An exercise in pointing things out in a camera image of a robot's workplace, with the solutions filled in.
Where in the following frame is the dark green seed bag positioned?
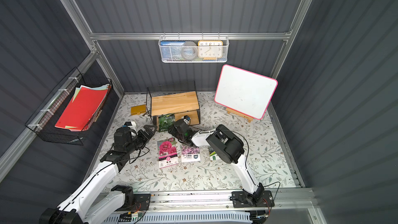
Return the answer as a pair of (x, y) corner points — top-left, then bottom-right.
(158, 114), (175, 132)

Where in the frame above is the black wire wooden shelf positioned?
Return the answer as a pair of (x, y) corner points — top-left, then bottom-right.
(146, 80), (201, 126)

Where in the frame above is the purple flower seed bag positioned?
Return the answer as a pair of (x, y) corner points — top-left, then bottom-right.
(181, 144), (201, 163)

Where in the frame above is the pink flower seed bag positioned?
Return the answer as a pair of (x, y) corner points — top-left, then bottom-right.
(157, 138), (179, 169)

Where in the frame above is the green plant seed bag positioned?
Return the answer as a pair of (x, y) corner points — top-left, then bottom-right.
(208, 147), (220, 161)

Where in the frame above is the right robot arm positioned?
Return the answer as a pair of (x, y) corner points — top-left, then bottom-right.
(169, 119), (264, 205)

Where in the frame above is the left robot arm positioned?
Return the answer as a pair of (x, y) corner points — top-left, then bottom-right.
(39, 122), (157, 224)

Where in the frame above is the wooden easel stand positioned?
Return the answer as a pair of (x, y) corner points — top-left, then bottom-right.
(226, 107), (253, 122)

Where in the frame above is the pink framed whiteboard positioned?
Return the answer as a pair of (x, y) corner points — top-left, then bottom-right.
(215, 64), (278, 120)

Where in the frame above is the grey tape roll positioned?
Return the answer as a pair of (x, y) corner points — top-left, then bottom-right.
(181, 41), (198, 61)

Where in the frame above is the blue box in basket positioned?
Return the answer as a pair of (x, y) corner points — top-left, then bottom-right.
(159, 40), (185, 62)

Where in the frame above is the yellow square clock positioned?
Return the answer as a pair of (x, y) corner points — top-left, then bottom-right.
(198, 40), (223, 60)

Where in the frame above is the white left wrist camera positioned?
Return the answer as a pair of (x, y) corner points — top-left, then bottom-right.
(123, 121), (136, 131)

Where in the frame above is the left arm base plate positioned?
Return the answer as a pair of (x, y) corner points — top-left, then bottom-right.
(125, 194), (152, 212)

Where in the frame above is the white wire hanging basket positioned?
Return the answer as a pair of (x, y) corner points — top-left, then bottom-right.
(158, 35), (230, 63)

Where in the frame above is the black wire wall basket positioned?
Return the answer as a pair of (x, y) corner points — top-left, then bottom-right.
(25, 68), (113, 146)

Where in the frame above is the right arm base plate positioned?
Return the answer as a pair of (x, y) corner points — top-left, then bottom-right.
(230, 190), (275, 208)

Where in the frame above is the white perforated cable tray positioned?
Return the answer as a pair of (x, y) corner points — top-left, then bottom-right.
(103, 211), (252, 224)

